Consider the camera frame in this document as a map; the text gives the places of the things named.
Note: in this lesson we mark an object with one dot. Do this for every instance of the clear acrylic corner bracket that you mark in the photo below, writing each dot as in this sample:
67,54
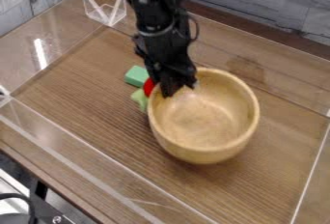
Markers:
106,14

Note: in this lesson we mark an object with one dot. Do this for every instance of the red plush strawberry fruit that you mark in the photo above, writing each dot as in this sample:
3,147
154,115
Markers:
142,94

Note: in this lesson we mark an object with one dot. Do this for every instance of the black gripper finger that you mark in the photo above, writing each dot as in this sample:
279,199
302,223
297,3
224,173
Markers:
152,64
174,80

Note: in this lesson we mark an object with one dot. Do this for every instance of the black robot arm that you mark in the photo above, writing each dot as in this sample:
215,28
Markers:
158,10

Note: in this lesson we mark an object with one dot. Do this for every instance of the green rectangular foam block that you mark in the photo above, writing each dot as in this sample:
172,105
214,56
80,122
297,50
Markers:
136,76

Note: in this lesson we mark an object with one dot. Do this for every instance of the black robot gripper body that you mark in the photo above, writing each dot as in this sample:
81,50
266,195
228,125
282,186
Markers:
168,38

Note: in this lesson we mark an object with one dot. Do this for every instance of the clear acrylic enclosure wall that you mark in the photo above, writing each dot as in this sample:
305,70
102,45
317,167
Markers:
72,129

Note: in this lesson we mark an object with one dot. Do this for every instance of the light wooden bowl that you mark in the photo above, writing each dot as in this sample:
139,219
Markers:
204,124

